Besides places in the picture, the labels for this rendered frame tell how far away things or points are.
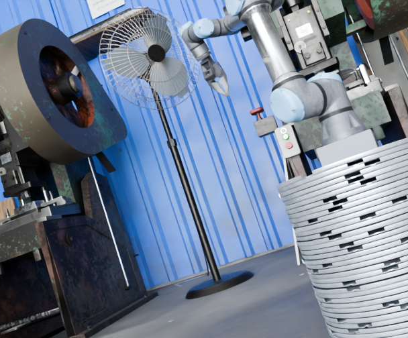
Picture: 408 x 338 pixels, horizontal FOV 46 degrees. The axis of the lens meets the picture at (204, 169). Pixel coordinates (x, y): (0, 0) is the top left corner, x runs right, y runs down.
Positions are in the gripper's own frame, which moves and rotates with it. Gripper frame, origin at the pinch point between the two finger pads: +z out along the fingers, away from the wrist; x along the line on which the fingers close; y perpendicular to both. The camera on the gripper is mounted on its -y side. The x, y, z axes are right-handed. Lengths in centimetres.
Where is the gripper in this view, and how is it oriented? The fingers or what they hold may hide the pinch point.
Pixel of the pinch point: (226, 94)
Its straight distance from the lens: 220.4
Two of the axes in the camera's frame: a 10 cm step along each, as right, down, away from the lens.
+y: 1.2, -3.8, 9.2
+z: 5.4, 8.0, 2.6
